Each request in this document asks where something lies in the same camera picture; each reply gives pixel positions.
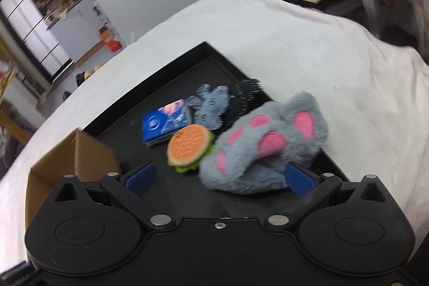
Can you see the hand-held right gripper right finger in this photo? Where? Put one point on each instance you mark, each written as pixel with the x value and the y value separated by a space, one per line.
pixel 300 180

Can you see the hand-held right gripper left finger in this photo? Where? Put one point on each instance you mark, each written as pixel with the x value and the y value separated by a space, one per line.
pixel 140 177

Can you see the brown cardboard box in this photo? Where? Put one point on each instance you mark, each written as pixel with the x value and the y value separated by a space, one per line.
pixel 90 155

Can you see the burger plush toy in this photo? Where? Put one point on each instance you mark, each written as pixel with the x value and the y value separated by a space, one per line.
pixel 187 145

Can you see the grey paw plush toy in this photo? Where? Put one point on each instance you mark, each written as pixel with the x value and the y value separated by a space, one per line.
pixel 234 172

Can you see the black tray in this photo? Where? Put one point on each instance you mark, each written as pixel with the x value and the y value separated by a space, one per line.
pixel 150 95

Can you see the blue denim soft toy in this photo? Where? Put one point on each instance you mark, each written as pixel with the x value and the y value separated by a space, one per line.
pixel 209 105

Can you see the black soft toy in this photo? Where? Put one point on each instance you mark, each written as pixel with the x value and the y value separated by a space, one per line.
pixel 243 98

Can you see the black slipper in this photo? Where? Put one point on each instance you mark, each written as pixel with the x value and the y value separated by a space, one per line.
pixel 80 78

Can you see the yellow slipper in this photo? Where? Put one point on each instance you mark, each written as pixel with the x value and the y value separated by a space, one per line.
pixel 93 71

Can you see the orange box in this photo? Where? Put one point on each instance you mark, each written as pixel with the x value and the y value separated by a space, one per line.
pixel 110 39

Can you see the yellow table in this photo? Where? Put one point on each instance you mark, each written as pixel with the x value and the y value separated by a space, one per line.
pixel 8 78

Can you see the white cabinet with black frame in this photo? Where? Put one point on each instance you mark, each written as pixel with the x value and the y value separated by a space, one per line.
pixel 30 24

